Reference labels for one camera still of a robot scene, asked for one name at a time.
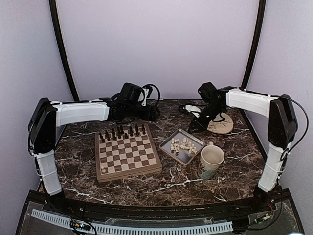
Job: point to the right black frame post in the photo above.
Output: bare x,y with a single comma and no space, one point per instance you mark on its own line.
254,44

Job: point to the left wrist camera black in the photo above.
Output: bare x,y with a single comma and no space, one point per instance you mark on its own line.
132,93

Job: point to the white chess piece pair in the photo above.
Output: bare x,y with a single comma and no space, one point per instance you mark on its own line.
192,149

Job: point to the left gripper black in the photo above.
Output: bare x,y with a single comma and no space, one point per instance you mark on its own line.
150,113

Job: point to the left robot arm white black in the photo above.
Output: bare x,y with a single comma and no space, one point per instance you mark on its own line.
50,115

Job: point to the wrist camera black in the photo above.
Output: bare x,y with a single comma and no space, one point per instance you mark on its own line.
206,91
132,93

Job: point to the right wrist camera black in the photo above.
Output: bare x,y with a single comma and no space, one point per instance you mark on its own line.
206,91

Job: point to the metal tray wood rim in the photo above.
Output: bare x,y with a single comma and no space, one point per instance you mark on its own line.
184,157

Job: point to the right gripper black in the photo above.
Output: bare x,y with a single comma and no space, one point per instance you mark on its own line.
200,125

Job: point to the ceramic mug shell print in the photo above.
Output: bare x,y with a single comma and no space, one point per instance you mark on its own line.
210,160

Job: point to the white chess piece tall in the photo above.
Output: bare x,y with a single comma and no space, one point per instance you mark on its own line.
184,141

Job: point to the beige decorated ceramic plate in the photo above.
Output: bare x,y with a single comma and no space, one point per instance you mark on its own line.
222,124

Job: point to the white slotted cable duct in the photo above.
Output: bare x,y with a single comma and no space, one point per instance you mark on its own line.
120,227

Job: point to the wooden chess board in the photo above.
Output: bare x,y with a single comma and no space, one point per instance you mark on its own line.
122,158

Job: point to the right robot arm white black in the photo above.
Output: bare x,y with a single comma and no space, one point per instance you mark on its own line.
279,111

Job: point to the left black frame post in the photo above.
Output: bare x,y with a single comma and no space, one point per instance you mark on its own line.
62,49

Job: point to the dark chess piece far left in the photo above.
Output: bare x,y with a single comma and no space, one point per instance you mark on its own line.
101,137

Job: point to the black front rail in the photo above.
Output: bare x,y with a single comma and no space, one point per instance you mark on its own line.
89,209

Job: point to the black frame post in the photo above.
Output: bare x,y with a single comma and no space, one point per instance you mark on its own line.
254,44
62,49

